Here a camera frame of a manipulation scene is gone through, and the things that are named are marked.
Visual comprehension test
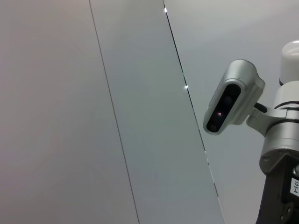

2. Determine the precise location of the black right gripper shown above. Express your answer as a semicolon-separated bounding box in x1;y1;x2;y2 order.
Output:
256;149;299;224

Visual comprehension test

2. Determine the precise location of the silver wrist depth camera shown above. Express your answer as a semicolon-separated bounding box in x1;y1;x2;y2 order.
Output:
202;59;266;135

